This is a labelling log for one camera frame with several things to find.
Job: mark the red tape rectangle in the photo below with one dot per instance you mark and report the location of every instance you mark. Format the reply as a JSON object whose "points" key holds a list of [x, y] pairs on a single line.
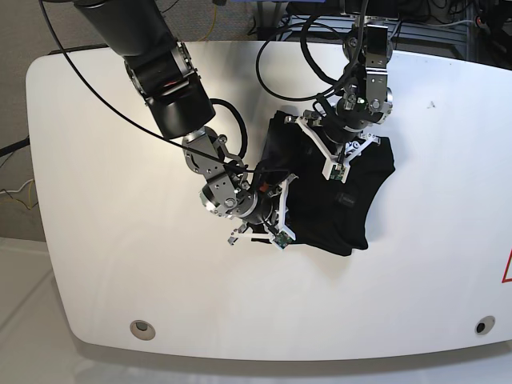
{"points": [[507, 277]]}

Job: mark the table grommet hole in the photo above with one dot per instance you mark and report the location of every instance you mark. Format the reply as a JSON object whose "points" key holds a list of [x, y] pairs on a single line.
{"points": [[142, 330], [485, 325]]}

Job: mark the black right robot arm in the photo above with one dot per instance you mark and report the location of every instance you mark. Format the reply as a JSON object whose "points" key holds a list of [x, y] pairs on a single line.
{"points": [[160, 67]]}

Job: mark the black T-shirt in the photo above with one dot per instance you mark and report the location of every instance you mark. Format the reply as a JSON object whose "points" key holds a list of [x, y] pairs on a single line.
{"points": [[325, 214]]}

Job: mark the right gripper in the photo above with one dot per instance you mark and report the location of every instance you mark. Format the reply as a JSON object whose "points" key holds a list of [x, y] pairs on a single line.
{"points": [[223, 192]]}

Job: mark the right table grommet hole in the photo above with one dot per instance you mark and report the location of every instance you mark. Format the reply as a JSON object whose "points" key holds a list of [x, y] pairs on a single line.
{"points": [[485, 325]]}

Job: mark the left table grommet hole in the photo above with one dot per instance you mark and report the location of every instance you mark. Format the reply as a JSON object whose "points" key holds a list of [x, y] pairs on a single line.
{"points": [[142, 330]]}

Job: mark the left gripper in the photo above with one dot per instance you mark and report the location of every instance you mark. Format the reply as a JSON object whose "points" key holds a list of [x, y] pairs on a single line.
{"points": [[339, 121]]}

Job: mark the aluminium frame rail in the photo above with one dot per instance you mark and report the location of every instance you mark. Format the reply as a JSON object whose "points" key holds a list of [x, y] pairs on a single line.
{"points": [[458, 39]]}

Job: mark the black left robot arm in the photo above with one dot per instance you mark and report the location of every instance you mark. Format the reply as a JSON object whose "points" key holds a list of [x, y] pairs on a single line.
{"points": [[368, 51]]}

